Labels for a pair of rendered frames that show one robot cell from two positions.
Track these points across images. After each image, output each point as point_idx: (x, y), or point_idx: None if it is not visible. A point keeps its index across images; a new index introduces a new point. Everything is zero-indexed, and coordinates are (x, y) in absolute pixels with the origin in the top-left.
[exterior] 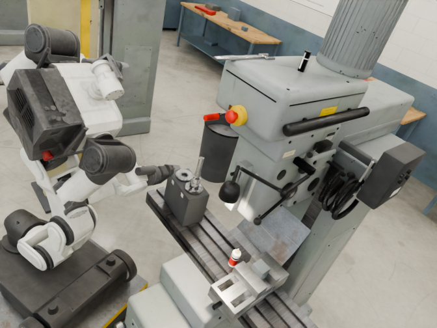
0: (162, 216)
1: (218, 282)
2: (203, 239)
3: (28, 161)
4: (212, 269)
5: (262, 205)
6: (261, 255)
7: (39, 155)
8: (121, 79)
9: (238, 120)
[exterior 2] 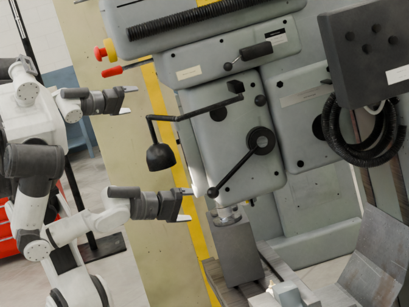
0: (213, 287)
1: None
2: (251, 296)
3: (11, 217)
4: None
5: (220, 170)
6: (320, 289)
7: None
8: (33, 72)
9: (107, 53)
